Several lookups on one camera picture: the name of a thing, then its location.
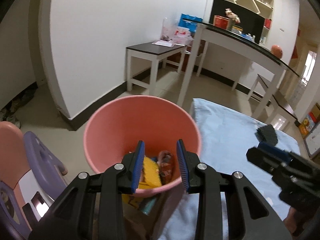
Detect black television screen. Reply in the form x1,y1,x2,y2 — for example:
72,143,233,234
209,0,266,38

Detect person's right hand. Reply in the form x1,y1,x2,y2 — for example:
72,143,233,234
283,207,305,239

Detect red round tin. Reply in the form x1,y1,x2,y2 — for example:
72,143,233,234
213,15,229,29

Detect pink plastic trash bucket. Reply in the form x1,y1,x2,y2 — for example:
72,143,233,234
83,95,202,198

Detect orange pomelo fruit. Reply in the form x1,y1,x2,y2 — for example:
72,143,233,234
270,44,283,59

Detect pink kids chair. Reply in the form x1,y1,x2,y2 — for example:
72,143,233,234
1,121,32,239

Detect right dark-top white bench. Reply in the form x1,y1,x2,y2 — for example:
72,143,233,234
247,74,298,132

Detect light blue floral cloth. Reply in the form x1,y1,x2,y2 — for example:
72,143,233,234
157,99,290,239

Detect papers on left bench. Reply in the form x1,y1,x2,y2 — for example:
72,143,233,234
152,40,175,48

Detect white kids drawing board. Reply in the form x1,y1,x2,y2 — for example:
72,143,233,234
304,122,320,159

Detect purple kids chair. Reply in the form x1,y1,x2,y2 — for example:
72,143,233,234
1,132,68,239

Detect dark-top white bench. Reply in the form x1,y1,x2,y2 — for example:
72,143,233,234
247,74,298,132
126,42,187,95

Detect white glass-top dining table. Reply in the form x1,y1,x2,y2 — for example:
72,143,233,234
177,22,295,119

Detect blue item on table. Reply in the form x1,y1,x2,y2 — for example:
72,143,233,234
178,14,203,33

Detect left dark-top white bench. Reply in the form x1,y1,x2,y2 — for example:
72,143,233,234
126,42,187,95

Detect red white paper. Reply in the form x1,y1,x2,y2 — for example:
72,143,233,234
157,151,175,185

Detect colourful cardboard box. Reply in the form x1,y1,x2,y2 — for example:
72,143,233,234
298,112,319,138

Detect pink flower bouquet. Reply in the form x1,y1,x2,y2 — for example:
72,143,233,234
225,8,241,31

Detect yellow plastic wrapper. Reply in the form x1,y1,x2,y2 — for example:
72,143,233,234
138,157,162,189

